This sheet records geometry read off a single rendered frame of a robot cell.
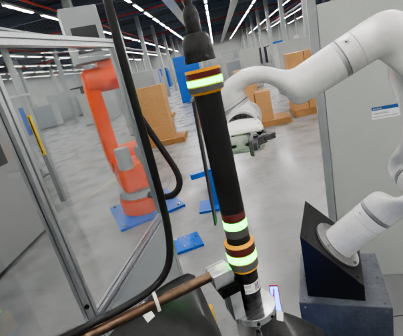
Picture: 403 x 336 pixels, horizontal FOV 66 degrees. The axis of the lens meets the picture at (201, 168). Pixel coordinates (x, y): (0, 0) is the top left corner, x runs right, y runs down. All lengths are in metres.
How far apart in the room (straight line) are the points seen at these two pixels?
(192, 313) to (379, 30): 0.69
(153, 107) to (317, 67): 7.73
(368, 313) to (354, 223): 0.31
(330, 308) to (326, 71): 0.84
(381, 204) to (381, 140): 1.25
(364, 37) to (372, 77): 1.48
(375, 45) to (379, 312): 0.87
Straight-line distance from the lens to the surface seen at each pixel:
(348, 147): 2.33
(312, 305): 1.29
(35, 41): 1.31
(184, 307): 0.62
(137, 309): 0.44
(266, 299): 0.53
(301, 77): 0.78
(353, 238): 1.21
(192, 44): 0.37
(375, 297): 1.32
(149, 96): 8.39
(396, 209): 1.15
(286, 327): 0.86
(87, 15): 4.30
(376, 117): 2.32
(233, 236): 0.43
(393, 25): 0.82
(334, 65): 0.78
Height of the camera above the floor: 1.82
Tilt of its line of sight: 18 degrees down
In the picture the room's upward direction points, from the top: 13 degrees counter-clockwise
